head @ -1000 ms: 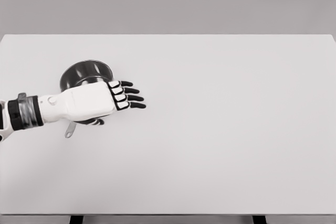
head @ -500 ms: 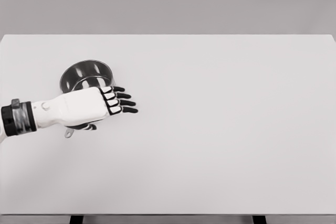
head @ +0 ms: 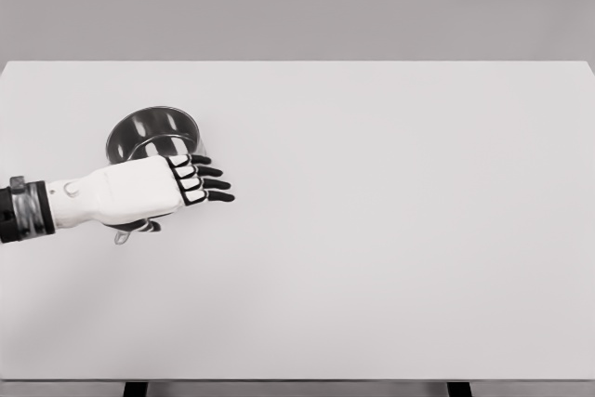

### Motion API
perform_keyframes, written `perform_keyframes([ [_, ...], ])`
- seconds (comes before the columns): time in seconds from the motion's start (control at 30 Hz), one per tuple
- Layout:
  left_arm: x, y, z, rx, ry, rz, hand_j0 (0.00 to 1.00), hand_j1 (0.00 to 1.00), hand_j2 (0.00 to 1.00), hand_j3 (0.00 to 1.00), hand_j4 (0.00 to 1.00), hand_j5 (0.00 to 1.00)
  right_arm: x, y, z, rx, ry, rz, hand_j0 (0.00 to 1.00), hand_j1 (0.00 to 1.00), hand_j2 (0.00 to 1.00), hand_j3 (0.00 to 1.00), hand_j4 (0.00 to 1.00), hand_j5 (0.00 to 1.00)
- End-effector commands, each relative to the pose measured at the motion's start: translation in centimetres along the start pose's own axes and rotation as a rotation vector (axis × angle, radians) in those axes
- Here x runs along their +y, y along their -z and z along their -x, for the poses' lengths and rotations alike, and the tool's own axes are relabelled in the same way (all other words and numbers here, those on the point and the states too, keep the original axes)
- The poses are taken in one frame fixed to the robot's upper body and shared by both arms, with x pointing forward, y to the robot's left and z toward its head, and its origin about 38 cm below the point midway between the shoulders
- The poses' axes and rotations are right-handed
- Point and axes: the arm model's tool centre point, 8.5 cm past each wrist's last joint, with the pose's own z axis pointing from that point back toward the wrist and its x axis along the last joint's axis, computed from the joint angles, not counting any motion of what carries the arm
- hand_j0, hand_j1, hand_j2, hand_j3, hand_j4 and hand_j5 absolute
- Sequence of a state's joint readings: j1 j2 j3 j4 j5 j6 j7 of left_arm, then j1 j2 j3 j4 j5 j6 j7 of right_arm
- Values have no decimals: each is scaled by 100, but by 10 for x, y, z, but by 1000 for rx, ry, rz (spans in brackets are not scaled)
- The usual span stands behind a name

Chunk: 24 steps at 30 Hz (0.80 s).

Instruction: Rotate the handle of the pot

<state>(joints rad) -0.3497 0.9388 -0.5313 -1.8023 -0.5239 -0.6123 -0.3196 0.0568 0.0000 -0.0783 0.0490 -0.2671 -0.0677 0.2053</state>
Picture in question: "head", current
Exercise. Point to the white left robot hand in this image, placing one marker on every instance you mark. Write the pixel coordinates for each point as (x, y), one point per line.
(139, 192)

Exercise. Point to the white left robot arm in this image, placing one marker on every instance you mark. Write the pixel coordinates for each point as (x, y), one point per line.
(37, 208)

